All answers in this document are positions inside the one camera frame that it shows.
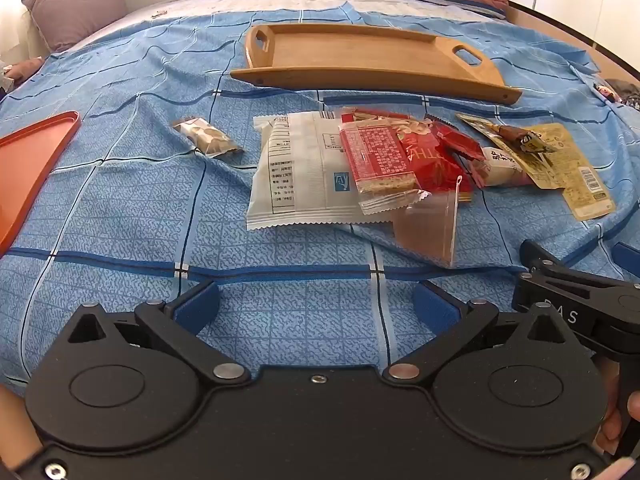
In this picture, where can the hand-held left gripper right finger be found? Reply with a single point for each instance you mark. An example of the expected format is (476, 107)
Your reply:
(435, 305)

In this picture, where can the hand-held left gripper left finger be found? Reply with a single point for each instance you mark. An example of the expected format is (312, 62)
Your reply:
(200, 305)

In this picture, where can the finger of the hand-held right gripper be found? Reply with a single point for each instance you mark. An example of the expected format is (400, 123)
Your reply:
(629, 260)
(542, 260)

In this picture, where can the light gold snack packet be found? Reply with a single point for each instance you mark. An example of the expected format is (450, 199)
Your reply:
(585, 180)

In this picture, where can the dark gold snack packet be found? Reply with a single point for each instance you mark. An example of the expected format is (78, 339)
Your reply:
(537, 167)

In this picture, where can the pink white snack packet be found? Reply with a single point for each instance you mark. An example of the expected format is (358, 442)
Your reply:
(500, 170)

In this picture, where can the brown cake packet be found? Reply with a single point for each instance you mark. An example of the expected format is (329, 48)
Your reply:
(520, 136)

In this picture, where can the red peanut bag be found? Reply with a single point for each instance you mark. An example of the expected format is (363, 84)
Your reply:
(430, 160)

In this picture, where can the red chocolate bar packet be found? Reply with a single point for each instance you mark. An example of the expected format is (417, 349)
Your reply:
(452, 142)

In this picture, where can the red cracker packet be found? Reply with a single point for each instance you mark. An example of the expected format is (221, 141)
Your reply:
(380, 160)

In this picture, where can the large white snack packet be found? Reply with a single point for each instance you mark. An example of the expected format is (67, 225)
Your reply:
(300, 175)

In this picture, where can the small beige candy packet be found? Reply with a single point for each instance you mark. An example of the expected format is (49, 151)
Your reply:
(207, 139)

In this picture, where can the wooden serving tray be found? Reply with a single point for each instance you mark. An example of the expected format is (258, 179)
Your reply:
(360, 55)

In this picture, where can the person's right hand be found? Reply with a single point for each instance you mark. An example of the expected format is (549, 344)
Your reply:
(610, 425)

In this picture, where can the clear zip bag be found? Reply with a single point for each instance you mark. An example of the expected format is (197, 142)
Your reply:
(430, 230)

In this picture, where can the blue checked bedsheet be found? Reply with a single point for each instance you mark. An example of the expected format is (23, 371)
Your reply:
(150, 210)

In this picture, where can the small colourful toy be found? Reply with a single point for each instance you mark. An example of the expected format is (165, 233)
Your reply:
(617, 92)

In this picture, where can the orange plastic tray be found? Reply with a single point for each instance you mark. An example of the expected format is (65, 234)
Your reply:
(30, 170)

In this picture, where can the dusty pink cloth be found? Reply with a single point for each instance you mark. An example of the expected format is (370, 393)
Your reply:
(25, 71)

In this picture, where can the white mattress pad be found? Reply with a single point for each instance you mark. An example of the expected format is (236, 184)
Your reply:
(325, 0)

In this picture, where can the purple pillow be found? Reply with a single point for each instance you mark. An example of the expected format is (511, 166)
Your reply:
(75, 5)

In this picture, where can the wooden bed frame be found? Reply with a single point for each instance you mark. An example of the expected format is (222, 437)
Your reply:
(550, 25)

